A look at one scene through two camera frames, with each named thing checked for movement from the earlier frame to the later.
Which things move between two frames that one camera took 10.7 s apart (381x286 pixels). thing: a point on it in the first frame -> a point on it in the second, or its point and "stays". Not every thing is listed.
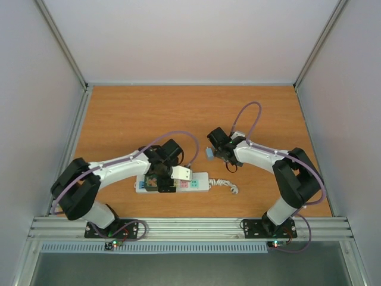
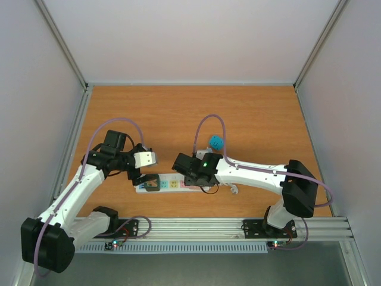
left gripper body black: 162,182 -> 133,176
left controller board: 111,245 stays
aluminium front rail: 193,229 stays
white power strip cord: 233,189 stays
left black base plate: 130,231 stays
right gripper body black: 217,152 -> 192,182
